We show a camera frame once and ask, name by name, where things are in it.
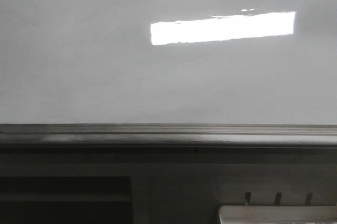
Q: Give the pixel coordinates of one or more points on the white whiteboard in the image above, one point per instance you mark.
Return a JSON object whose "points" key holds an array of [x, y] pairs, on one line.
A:
{"points": [[168, 61]]}

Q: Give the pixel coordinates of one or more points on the grey metal whiteboard tray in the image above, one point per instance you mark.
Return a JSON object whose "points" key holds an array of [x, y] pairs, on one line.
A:
{"points": [[168, 135]]}

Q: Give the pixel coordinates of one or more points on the dark louvred vent panel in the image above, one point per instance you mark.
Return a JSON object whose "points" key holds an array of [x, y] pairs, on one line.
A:
{"points": [[66, 200]]}

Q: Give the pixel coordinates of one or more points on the white box lower right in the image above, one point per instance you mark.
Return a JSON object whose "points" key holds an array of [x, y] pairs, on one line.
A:
{"points": [[277, 214]]}

